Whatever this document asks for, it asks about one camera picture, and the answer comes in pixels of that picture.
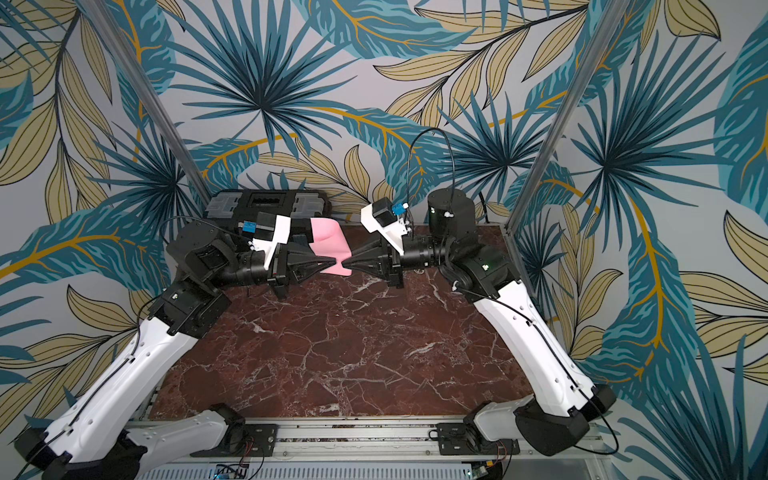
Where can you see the black plastic toolbox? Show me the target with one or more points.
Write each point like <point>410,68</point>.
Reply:
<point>230,207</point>

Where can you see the pink square paper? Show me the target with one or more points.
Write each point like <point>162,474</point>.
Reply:
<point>329,241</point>

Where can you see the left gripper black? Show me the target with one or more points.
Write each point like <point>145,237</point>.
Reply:
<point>277,276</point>

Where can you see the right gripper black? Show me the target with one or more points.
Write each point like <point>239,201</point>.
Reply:
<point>393,262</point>

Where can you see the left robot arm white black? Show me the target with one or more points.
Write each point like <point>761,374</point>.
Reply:
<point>91,440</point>

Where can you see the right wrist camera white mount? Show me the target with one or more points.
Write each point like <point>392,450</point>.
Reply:
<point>386,219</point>

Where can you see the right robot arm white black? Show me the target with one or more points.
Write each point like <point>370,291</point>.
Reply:
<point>564,400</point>

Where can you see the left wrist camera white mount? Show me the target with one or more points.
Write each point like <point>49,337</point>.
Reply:
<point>265,234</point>

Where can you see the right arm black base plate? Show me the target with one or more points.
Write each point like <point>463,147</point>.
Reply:
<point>459,439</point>

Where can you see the aluminium frame post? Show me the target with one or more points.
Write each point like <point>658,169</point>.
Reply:
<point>108,28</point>
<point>598,44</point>

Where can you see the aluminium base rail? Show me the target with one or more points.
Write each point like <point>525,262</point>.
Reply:
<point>394,447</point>

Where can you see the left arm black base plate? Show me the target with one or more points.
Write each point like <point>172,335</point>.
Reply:
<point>247,440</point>

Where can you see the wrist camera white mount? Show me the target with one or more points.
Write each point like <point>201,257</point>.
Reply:
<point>265,234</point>
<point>386,219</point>

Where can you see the left aluminium frame post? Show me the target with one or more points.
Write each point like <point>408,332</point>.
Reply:
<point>108,28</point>

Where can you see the right aluminium frame post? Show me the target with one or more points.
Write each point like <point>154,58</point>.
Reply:
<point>598,44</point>

